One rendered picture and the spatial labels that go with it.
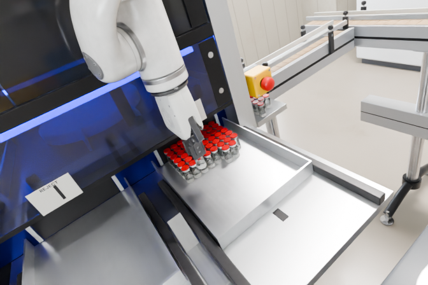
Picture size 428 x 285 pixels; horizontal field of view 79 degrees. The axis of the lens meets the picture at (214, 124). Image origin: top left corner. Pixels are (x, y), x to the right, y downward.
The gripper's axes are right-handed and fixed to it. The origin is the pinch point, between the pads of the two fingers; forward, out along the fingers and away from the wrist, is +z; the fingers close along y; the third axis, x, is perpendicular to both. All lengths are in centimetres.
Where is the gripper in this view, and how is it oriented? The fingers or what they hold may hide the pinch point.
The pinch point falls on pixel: (193, 147)
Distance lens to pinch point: 57.8
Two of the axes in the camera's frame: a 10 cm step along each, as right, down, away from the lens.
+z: 2.8, 8.2, 5.1
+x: 7.9, -4.9, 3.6
